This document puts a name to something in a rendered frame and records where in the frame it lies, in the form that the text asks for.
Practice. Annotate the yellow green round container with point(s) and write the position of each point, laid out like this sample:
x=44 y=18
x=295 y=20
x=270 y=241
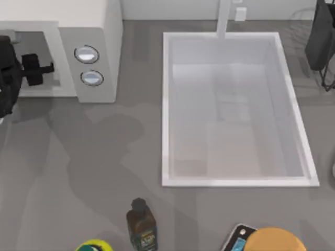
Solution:
x=94 y=245

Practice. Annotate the round tan bread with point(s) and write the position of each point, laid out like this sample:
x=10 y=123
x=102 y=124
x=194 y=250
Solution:
x=274 y=240

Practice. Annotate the white sink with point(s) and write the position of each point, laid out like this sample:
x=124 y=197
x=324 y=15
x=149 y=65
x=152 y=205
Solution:
x=235 y=117

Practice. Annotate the round silver microwave knob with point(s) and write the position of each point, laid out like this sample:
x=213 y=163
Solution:
x=91 y=78
x=86 y=54

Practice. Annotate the tall white tap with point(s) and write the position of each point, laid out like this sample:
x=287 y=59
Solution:
x=223 y=18

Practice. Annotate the white wall socket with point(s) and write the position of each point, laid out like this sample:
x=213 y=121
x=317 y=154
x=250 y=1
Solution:
x=240 y=13

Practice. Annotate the brown bottle with black cap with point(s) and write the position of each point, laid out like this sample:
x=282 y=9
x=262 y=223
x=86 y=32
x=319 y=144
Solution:
x=142 y=227

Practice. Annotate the pale microwave oven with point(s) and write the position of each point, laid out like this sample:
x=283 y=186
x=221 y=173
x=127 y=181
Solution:
x=104 y=52

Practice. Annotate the black flat device blue screen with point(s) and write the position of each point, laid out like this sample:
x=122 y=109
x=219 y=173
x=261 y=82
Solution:
x=236 y=238

